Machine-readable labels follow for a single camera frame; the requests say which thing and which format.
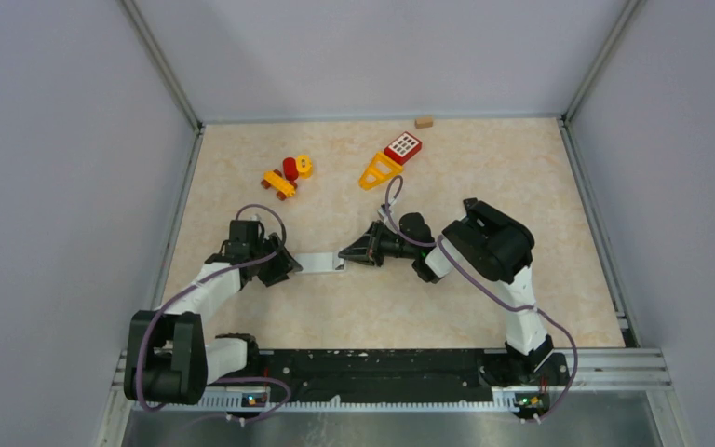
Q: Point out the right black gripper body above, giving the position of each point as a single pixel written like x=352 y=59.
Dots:
x=387 y=244

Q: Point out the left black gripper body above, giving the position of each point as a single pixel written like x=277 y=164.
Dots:
x=271 y=269

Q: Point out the white remote control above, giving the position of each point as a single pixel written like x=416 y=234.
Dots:
x=320 y=263

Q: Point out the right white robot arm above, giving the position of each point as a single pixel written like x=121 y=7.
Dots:
x=492 y=251

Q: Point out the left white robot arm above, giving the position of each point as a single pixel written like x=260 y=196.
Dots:
x=168 y=359

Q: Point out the yellow triangle toy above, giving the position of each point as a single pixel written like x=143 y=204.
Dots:
x=381 y=169

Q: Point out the orange toy piece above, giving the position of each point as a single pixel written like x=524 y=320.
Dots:
x=275 y=180

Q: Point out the red toy block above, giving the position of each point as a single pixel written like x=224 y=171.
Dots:
x=403 y=148

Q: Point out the red cylinder toy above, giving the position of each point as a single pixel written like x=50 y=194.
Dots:
x=289 y=169

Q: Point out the small wooden block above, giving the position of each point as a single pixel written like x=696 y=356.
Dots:
x=424 y=122

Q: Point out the yellow ring toy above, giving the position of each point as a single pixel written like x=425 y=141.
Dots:
x=304 y=166

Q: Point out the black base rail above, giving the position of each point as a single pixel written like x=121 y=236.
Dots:
x=404 y=380

